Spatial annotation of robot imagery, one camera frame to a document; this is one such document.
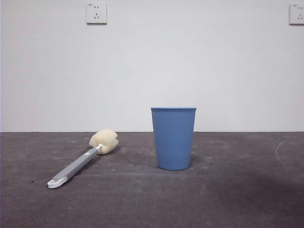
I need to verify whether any grey-handled sponge cup brush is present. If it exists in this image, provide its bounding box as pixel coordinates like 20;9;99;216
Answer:
47;128;119;190

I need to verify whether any white wall socket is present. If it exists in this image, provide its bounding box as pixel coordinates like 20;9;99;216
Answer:
289;3;304;26
86;1;108;26

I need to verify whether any blue ribbed plastic cup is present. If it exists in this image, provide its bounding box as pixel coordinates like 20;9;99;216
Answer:
151;107;197;171

